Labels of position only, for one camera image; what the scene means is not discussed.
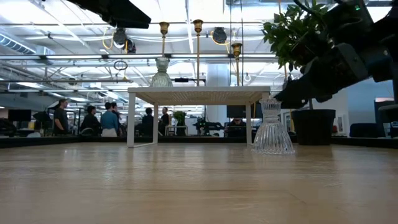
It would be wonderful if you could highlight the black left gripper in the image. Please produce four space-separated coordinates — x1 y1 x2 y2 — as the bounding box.
93 0 152 29

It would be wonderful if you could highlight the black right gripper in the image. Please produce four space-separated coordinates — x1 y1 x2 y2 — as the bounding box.
273 42 371 110

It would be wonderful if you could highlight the tall brass candlestick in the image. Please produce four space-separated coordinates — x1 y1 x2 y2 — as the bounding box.
159 21 170 58
192 19 204 87

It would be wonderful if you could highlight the clear glass candle holder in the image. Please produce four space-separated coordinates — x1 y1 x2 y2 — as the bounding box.
251 98 295 156

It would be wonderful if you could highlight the short brass candlestick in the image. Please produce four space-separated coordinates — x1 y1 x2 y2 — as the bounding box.
231 42 243 87

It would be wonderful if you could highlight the green glass candle holder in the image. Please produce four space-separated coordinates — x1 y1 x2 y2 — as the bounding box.
149 56 174 88

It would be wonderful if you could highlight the black plant pot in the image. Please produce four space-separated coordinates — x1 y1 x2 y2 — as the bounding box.
291 108 336 146

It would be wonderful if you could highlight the green leafy plant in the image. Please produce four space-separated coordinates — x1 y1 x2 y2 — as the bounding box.
262 0 336 110

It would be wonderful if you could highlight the black monitor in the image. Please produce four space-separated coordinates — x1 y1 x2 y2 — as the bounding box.
226 105 264 119
8 109 32 123

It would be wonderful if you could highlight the person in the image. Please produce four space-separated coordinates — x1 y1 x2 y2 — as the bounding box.
99 101 119 138
79 105 102 136
52 98 70 136
111 101 124 136
224 117 248 138
158 106 171 136
141 107 155 137

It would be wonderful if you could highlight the dark office chair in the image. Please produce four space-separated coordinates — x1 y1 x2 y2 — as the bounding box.
349 123 379 138

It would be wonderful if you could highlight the white perforated metal shelf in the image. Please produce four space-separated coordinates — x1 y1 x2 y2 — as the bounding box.
126 86 271 149

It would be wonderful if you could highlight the small background plant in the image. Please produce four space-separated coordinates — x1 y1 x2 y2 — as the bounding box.
172 110 187 137

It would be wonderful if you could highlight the hanging cable reel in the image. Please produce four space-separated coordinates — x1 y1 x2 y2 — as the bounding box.
212 27 228 45
112 27 137 54

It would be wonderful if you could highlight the black aluminium frame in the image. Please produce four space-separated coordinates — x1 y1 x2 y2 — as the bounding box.
0 135 398 149

